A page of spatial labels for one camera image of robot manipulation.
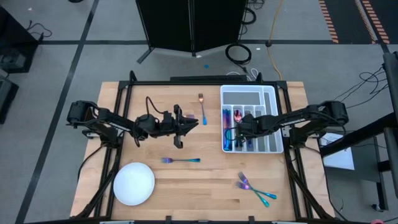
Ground white cable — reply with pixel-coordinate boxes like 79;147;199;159
226;68;259;81

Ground coiled black cable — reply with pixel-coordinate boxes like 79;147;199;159
224;42;252;65

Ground black cable loop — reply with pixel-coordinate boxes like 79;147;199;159
241;0;265;27

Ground black folding partition screen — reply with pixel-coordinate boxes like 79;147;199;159
136;0;249;65

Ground black aluminium table frame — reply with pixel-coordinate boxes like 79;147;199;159
70;70;336;224

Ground white round plate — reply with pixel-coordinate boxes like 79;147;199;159
113;162;156;207

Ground black metal stand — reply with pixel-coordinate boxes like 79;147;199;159
319;51;398;212

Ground black floor cables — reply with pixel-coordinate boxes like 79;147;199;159
310;63;391;118

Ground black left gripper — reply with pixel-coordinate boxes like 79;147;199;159
161;105;200;149

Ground black box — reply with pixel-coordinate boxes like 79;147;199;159
0;73;19;125

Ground white paper sheet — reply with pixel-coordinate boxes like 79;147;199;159
319;132;356;171

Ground yellow cable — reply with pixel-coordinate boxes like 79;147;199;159
266;0;284;81

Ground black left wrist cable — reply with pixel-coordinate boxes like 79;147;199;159
133;96;167;147

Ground black equipment case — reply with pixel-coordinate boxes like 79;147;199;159
0;6;40;74

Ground white plastic cutlery tray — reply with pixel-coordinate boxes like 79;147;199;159
220;84;284;154

